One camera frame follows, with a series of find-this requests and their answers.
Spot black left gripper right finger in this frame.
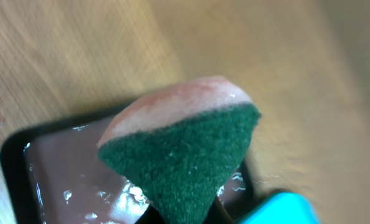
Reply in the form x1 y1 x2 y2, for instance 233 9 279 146
208 196 234 224

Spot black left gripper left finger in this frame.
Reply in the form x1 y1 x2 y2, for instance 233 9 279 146
135 205 165 224

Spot green pink sponge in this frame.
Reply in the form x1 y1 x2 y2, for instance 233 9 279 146
98 76 260 223

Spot blue plastic tray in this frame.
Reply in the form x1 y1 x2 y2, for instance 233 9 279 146
236 192 320 224

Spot black water tray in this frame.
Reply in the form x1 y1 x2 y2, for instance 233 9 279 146
0 108 254 223

